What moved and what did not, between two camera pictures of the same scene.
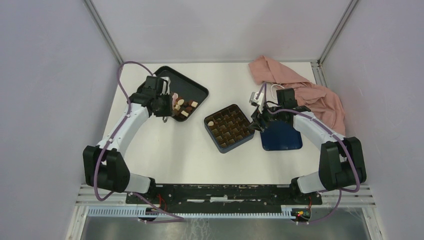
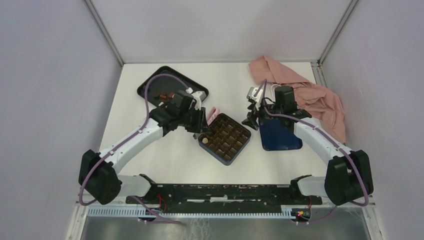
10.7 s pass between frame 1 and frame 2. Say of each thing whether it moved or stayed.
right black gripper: moved
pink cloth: stayed
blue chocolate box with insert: moved
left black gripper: moved
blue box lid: stayed
